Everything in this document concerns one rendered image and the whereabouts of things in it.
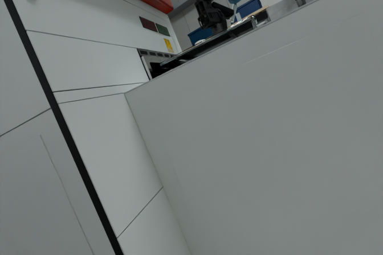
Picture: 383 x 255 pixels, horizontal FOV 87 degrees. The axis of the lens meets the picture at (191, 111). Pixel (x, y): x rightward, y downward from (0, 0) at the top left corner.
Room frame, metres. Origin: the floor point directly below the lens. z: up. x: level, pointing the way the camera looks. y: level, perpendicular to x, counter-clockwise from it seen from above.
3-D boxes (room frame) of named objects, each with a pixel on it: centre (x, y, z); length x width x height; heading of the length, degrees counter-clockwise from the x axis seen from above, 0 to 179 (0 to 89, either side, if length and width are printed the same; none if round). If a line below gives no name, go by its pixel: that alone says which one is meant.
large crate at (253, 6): (2.88, -1.21, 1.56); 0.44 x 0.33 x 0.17; 61
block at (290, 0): (0.65, -0.38, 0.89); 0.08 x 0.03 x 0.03; 67
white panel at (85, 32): (0.79, 0.09, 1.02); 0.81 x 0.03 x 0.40; 157
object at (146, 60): (0.95, 0.01, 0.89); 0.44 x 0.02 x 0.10; 157
